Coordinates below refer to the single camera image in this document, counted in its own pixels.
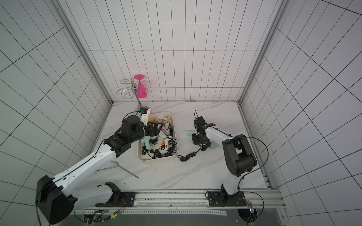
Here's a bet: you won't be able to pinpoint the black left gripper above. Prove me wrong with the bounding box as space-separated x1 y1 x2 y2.
130 121 164 142

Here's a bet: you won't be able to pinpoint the white glue gun orange trigger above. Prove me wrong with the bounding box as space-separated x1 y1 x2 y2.
159 131 173 143

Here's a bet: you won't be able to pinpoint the mint glue gun with stick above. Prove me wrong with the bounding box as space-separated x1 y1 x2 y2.
210 142 219 149

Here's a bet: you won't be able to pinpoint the small mint glue gun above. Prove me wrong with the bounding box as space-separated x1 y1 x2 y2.
183 130 196 137

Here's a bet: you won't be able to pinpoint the mint green glue gun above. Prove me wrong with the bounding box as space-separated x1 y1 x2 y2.
140 136 152 150

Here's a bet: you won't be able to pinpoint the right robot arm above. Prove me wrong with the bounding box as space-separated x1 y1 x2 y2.
192 116 257 202

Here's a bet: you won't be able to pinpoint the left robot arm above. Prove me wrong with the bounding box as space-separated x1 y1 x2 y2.
35 115 163 225

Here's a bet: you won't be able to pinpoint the cream plastic storage tray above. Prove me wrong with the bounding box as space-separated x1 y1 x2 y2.
137 112 178 163

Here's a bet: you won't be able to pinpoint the chrome cup holder stand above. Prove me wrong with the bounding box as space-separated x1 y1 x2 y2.
116 78 151 108

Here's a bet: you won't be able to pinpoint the metal tongs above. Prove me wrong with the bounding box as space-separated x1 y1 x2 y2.
105 161 139 179

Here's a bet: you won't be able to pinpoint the orange gun black cable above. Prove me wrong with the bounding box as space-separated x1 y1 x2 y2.
141 138 177 159

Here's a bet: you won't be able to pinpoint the black power cable bundle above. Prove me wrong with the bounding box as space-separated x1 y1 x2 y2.
177 145 211 163

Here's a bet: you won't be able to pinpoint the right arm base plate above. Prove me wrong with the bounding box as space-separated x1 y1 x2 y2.
206 191 248 207

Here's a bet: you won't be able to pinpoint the aluminium mounting rail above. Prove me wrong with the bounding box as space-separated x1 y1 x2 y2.
70 189 286 218

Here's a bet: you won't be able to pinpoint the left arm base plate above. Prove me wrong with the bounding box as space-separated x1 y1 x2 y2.
112 192 136 208

